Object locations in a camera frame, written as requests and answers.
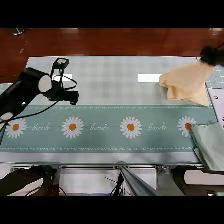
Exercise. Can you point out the pale yellow garment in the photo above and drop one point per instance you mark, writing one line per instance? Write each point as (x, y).
(186, 83)

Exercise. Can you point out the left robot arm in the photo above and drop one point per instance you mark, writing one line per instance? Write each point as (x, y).
(22, 87)

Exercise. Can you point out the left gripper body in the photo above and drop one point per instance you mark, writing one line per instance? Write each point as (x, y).
(65, 95)

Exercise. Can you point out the pale green garment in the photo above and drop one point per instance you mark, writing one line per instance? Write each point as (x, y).
(210, 145)

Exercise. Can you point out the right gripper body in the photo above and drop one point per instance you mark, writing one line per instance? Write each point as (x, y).
(212, 55)

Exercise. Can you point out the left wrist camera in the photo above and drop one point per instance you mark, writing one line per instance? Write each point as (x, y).
(62, 61)

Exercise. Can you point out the silver frame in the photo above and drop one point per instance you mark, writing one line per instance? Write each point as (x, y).
(143, 185)

